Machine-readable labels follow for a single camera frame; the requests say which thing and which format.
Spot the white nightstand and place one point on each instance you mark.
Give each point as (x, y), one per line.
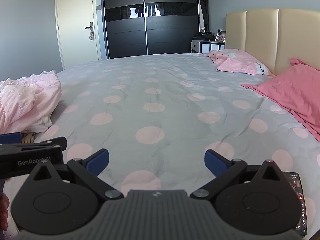
(207, 47)

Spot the black sliding door wardrobe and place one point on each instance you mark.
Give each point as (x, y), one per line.
(170, 35)

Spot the striped beige cloth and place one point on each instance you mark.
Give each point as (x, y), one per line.
(28, 137)

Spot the light pink lace dress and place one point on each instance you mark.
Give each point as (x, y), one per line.
(25, 100)

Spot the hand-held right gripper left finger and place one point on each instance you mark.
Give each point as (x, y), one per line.
(98, 161)

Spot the hanging white shirt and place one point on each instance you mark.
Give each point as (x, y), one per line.
(200, 10)

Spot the picture frame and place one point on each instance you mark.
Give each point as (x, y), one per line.
(220, 37)

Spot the salmon pink pillow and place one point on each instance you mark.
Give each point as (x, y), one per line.
(295, 90)

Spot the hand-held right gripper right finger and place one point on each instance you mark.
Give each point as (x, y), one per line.
(213, 163)

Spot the small hanging pouch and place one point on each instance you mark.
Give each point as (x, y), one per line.
(91, 35)

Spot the grey polka dot bed sheet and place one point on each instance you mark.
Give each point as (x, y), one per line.
(160, 92)

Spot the black smartphone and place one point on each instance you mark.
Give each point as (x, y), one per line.
(298, 192)

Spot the cream room door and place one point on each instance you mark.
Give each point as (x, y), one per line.
(75, 17)

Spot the hanging dark coat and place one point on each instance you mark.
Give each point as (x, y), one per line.
(206, 7)

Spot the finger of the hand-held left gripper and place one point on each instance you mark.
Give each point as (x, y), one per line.
(11, 138)
(58, 143)

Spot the person's left hand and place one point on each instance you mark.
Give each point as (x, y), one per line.
(4, 212)

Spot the cream padded headboard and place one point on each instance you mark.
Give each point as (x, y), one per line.
(262, 30)

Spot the black bag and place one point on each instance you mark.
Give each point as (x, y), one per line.
(205, 36)

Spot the light pink printed pillow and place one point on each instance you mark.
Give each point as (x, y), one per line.
(237, 60)

